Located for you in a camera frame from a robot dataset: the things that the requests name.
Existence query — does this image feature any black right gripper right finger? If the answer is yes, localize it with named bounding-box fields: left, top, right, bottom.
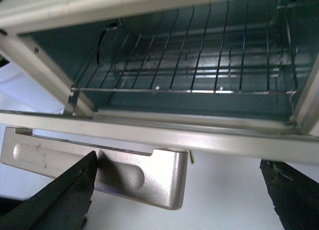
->
left=260, top=159, right=319, bottom=230

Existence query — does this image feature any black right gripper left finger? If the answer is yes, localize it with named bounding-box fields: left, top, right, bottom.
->
left=0, top=151, right=98, bottom=230

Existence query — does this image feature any glass oven door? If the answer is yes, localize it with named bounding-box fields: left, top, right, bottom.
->
left=0, top=110, right=319, bottom=164

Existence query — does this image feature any silver oven door handle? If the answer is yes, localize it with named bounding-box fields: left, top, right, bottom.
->
left=0, top=127, right=188, bottom=210

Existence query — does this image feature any cream Toshiba toaster oven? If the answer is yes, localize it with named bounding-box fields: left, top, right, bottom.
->
left=0, top=0, right=319, bottom=138

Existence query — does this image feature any small green leaf scrap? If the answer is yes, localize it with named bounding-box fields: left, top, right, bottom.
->
left=189, top=150, right=195, bottom=165

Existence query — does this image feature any metal wire oven rack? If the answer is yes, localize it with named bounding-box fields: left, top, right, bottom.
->
left=71, top=0, right=298, bottom=95

